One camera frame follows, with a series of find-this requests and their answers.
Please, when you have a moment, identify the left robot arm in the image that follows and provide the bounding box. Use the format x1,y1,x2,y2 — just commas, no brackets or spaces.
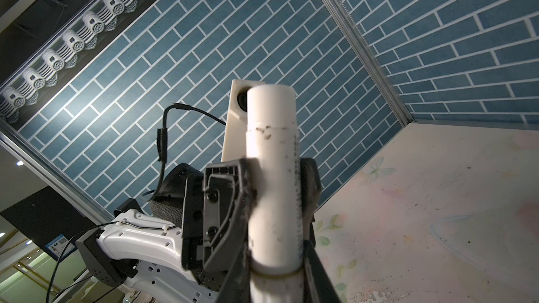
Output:
76,158,321,302

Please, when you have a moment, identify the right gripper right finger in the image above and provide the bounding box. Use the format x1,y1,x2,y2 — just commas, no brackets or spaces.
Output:
303,241,340,303

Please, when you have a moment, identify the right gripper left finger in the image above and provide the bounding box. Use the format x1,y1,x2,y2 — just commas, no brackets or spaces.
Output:
216,241,251,303

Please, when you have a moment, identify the black monitor outside enclosure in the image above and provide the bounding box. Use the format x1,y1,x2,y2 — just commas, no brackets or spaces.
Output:
1,187,93,260

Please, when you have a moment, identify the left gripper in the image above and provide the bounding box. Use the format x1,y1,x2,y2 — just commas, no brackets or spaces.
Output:
181,158,322,280

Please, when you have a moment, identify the black left camera cable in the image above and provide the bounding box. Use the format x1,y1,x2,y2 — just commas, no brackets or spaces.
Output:
147,102,227,203

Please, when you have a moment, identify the white lace trim strip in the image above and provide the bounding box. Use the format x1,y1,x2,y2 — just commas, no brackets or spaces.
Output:
1,0,155,126

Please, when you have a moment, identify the white glue stick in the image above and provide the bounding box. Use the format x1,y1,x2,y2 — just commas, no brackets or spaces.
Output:
246,84,304,302

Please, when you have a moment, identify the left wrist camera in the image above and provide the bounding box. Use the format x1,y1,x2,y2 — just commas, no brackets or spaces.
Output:
221,79,264,162

